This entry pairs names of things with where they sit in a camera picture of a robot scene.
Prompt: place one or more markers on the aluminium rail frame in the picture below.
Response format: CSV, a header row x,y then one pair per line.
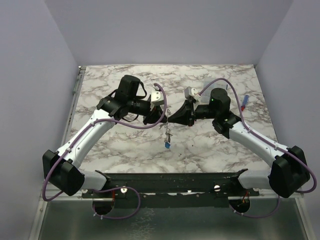
x,y
194,149

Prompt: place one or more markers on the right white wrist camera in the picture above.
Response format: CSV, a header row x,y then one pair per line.
x,y
191,93

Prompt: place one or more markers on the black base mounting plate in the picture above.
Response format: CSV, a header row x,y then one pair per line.
x,y
171,190

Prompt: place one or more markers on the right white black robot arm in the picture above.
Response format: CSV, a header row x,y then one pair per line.
x,y
287,172

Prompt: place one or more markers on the clear plastic screw box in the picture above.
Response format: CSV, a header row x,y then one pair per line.
x,y
206,95

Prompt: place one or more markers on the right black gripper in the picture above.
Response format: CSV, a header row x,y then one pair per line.
x,y
190,114

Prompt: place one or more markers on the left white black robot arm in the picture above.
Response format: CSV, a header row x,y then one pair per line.
x,y
61,168

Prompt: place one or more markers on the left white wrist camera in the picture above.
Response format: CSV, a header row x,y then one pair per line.
x,y
156,98

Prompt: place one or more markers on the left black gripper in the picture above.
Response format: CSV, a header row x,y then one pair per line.
x,y
153,116

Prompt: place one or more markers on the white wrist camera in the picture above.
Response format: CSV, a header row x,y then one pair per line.
x,y
191,93
156,98

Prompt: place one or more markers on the perforated metal ring disc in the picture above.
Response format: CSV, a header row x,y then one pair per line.
x,y
168,134

